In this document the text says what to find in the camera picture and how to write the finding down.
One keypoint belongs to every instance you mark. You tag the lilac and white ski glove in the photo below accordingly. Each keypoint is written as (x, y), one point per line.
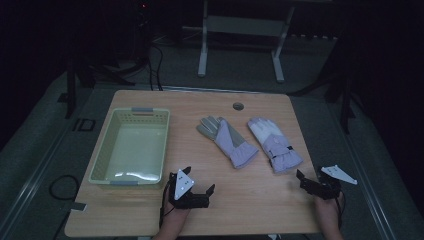
(276, 146)

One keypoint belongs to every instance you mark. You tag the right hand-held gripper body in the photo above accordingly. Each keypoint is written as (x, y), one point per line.
(328, 186)

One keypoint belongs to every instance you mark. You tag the person's right hand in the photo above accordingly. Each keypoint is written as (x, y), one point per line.
(328, 208)

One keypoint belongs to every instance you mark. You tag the black metal stand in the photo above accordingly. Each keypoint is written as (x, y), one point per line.
(346, 100)
(70, 90)

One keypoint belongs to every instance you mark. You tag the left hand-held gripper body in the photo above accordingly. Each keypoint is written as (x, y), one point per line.
(184, 186)

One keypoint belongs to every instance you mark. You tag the person's left hand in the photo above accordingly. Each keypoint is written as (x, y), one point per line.
(174, 216)

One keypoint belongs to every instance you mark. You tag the lilac and grey ski glove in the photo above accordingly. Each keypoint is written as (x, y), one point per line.
(230, 143)

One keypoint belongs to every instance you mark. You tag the white metal table frame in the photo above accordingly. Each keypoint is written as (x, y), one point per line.
(245, 26)

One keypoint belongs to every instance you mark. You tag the pale green perforated plastic basket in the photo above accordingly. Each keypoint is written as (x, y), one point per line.
(133, 153)

